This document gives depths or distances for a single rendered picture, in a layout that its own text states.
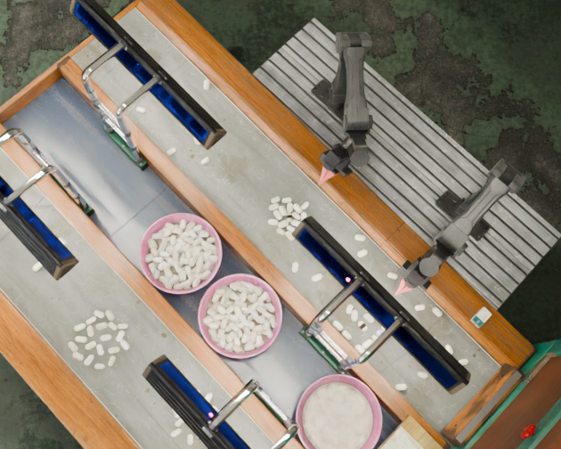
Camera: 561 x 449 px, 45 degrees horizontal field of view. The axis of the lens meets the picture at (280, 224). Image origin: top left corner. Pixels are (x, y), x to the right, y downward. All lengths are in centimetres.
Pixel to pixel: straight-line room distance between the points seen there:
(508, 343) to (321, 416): 64
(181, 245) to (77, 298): 37
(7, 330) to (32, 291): 14
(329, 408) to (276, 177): 77
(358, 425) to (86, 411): 83
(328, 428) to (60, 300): 93
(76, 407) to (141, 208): 68
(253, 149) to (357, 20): 132
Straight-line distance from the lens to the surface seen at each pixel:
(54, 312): 226
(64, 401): 220
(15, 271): 232
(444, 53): 345
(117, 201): 236
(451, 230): 199
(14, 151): 241
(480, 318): 225
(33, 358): 223
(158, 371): 180
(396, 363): 221
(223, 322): 217
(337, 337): 216
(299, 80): 250
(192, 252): 222
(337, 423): 218
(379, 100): 251
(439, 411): 224
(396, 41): 343
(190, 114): 197
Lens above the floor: 290
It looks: 75 degrees down
